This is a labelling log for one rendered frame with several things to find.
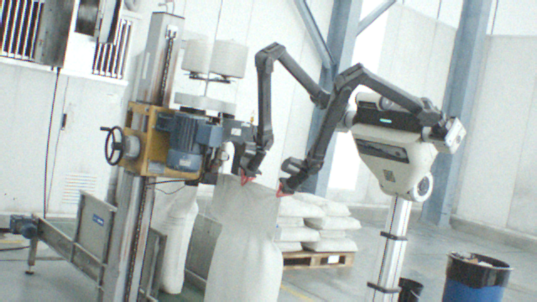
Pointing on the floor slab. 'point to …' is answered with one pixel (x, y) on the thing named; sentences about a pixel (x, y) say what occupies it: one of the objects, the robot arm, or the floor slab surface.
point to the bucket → (409, 290)
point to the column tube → (131, 209)
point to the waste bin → (474, 278)
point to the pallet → (312, 259)
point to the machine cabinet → (10, 177)
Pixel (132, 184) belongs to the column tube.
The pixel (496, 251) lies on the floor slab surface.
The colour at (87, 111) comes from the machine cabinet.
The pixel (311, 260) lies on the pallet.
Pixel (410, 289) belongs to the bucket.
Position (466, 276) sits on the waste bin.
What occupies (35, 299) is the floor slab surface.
